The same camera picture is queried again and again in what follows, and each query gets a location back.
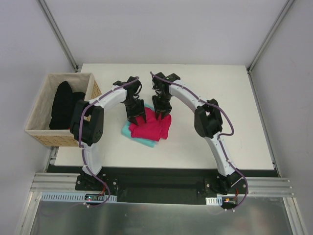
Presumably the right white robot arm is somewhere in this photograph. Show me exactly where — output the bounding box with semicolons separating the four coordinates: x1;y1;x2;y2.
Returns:
151;72;243;195

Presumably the white cable duct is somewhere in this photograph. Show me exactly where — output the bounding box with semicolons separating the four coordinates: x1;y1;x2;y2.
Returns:
41;192;117;203
205;196;223;206

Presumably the teal t-shirt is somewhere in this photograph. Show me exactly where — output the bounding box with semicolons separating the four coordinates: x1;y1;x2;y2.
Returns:
121;122;156;148

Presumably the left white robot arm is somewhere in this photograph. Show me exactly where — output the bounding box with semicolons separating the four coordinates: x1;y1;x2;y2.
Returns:
69;76;147;190

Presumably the black garment in basket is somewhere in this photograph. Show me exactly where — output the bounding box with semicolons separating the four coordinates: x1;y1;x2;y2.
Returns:
49;81;85;130

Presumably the wicker laundry basket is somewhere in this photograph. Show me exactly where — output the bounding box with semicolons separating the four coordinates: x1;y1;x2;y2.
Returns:
25;73;101;146

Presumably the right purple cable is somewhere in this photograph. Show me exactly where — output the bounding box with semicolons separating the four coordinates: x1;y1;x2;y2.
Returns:
149;71;249;212

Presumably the left white cable duct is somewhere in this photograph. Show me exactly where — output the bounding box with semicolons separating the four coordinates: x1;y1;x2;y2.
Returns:
41;192;117;203

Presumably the right white cable duct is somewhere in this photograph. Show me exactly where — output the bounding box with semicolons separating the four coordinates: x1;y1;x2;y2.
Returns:
205;196;223;206

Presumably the right aluminium corner post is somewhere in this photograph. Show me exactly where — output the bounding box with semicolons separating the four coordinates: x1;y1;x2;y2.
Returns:
247;0;296;74

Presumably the pink t-shirt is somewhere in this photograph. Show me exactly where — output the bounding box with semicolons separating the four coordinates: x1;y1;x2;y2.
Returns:
129;106;172;141

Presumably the left aluminium corner post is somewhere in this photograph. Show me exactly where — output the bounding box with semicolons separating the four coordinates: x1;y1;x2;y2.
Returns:
37;0;79;72

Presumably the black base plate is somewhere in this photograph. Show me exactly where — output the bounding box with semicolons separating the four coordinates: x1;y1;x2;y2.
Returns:
74;167;254;203

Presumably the purple cable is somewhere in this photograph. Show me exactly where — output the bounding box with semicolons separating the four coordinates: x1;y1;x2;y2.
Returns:
78;76;140;208
149;71;249;212

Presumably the aluminium rail frame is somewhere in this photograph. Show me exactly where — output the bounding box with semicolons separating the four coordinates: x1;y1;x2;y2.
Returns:
30;172;295;197

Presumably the aluminium corner post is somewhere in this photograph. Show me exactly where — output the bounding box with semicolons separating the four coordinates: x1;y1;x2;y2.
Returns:
37;0;79;72
247;0;296;74

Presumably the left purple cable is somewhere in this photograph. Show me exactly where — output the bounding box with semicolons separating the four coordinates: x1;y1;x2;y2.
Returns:
78;76;140;208

